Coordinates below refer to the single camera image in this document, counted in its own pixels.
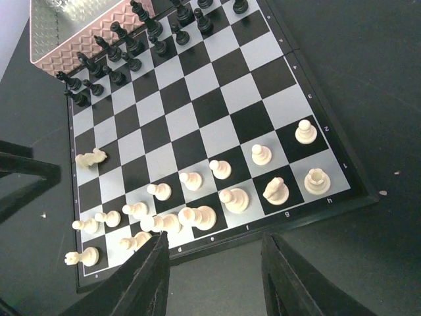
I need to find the white chess piece corner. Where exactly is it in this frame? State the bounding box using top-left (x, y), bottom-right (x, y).
top-left (304, 168), bottom-right (331, 195)

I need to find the black white chessboard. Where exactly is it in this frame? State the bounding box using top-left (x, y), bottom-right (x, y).
top-left (68, 1), bottom-right (378, 293)

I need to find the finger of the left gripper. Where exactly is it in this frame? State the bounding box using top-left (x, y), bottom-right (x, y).
top-left (1, 140), bottom-right (61, 223)

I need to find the pink metal tin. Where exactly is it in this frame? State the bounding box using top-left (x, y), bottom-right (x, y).
top-left (29, 0), bottom-right (143, 76)

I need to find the white knight piece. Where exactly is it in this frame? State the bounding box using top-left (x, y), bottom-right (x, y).
top-left (75, 147), bottom-right (107, 169)

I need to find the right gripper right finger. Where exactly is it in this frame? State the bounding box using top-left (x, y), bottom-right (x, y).
top-left (261, 232), bottom-right (374, 315)

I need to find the white rook piece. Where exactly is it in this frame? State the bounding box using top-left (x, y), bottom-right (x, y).
top-left (64, 247), bottom-right (99, 267)

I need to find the white pawn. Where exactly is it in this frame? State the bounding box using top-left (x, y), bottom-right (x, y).
top-left (209, 159), bottom-right (232, 180)

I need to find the white knight on g1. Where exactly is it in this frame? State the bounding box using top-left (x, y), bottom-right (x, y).
top-left (263, 177), bottom-right (289, 205)

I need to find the black chess pieces row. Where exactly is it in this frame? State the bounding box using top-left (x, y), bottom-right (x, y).
top-left (68, 1), bottom-right (267, 128)

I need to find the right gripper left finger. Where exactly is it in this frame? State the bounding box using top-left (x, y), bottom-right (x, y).
top-left (61, 232), bottom-right (170, 315)

